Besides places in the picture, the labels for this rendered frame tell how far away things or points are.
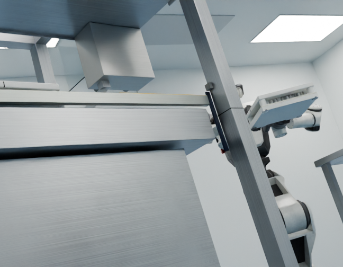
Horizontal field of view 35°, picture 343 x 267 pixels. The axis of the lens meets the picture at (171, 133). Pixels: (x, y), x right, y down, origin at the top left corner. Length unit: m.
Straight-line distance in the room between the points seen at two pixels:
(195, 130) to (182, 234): 0.32
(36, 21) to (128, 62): 0.33
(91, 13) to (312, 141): 5.85
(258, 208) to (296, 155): 5.56
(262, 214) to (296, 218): 1.02
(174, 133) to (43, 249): 0.52
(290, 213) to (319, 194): 4.59
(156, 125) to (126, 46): 0.48
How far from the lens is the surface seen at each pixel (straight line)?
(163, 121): 1.55
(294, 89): 2.31
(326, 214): 7.18
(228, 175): 6.43
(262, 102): 2.26
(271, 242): 1.62
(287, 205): 2.66
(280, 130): 2.71
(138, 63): 1.92
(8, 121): 1.29
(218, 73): 1.72
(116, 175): 1.43
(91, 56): 1.86
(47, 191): 1.32
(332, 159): 3.05
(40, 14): 1.79
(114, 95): 1.48
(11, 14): 1.76
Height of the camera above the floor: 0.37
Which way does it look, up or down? 16 degrees up
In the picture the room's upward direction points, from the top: 17 degrees counter-clockwise
